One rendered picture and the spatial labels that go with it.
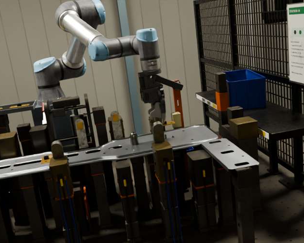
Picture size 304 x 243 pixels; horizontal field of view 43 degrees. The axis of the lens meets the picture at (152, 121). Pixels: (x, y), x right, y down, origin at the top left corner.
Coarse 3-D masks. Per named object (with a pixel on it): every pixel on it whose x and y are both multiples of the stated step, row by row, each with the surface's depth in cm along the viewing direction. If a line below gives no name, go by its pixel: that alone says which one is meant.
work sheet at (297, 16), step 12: (288, 12) 151; (300, 12) 142; (288, 24) 152; (300, 24) 144; (288, 36) 154; (300, 36) 145; (288, 48) 155; (300, 48) 146; (288, 60) 157; (300, 60) 148; (300, 72) 149
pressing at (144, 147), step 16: (192, 128) 162; (208, 128) 160; (112, 144) 154; (128, 144) 152; (144, 144) 149; (176, 144) 144; (192, 144) 143; (0, 160) 151; (16, 160) 150; (32, 160) 147; (80, 160) 141; (96, 160) 140; (112, 160) 139; (0, 176) 135
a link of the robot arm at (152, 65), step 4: (140, 60) 146; (144, 60) 148; (148, 60) 141; (152, 60) 141; (156, 60) 142; (144, 64) 142; (148, 64) 142; (152, 64) 141; (156, 64) 142; (160, 64) 144; (144, 68) 143; (148, 68) 142; (152, 68) 142; (156, 68) 142
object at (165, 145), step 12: (156, 144) 133; (168, 144) 131; (156, 156) 128; (168, 156) 128; (156, 168) 132; (168, 168) 128; (168, 180) 130; (168, 192) 131; (168, 204) 133; (168, 216) 134; (168, 228) 135; (180, 228) 135; (168, 240) 136
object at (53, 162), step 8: (56, 160) 130; (64, 160) 129; (56, 168) 125; (64, 168) 126; (56, 176) 126; (64, 176) 126; (56, 184) 126; (64, 184) 127; (72, 184) 135; (56, 192) 127; (64, 192) 127; (72, 192) 129; (56, 200) 128; (64, 200) 129; (72, 200) 131; (64, 208) 130; (72, 208) 130; (64, 216) 129; (72, 216) 130; (64, 224) 131; (72, 224) 132; (64, 232) 131; (72, 232) 131; (80, 232) 135; (72, 240) 133; (80, 240) 133
